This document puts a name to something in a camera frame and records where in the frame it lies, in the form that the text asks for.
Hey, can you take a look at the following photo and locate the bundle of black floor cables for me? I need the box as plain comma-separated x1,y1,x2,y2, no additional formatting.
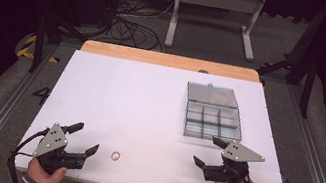
92,0,173,54

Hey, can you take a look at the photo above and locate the small pale ring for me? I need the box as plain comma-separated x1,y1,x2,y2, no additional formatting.
109,150,123,163

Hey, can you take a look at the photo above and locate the black metal stand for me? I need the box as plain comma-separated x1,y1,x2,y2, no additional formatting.
25,7,93,82
249,0,326,121

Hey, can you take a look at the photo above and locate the person's left hand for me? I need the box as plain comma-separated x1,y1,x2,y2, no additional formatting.
24,156,69,183

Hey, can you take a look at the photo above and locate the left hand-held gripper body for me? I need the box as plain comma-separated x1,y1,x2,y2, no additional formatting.
29,119,92,181

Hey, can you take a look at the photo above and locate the yellow black floor tape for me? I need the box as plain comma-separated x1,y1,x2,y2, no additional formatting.
15,32,64,65

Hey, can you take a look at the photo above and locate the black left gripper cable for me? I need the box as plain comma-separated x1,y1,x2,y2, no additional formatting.
3,122,51,183

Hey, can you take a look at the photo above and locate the clear plastic compartment box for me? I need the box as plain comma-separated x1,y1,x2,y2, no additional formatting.
178,79,252,147

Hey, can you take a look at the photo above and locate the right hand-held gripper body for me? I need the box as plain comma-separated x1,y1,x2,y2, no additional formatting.
201,137,268,183

